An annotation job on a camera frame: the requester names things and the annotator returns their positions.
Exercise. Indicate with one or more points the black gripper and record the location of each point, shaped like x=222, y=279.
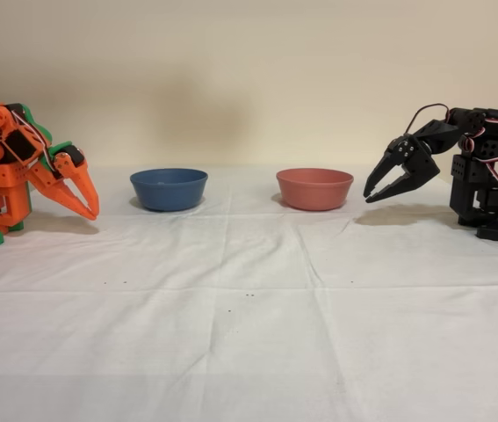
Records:
x=422, y=164

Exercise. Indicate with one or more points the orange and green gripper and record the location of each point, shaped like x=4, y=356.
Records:
x=52, y=183

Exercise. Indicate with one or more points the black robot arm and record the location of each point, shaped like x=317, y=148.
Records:
x=490, y=176

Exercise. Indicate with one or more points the pink bowl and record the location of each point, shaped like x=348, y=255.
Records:
x=314, y=193

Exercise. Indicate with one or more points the blue bowl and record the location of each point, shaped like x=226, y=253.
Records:
x=169, y=195

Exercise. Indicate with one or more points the white tablecloth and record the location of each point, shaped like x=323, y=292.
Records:
x=248, y=351

